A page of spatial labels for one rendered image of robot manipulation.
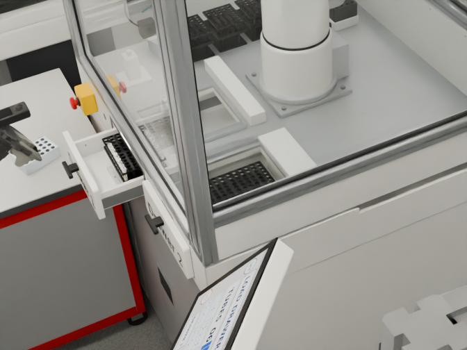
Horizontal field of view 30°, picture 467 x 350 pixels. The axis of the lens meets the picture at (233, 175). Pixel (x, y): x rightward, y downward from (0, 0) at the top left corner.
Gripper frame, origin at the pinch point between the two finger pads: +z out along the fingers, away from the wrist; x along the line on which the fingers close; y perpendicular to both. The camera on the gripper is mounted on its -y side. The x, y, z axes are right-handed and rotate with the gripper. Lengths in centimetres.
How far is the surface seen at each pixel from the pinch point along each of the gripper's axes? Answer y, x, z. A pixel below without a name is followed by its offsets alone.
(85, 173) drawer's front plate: -4.2, 6.7, 11.3
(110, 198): -4.0, 12.7, 18.6
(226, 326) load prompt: -22, 89, -4
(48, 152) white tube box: 6.8, -24.1, 19.6
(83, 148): -4.3, -11.5, 18.5
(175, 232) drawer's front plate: -15.0, 39.5, 18.6
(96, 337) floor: 53, -17, 84
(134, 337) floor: 43, -10, 91
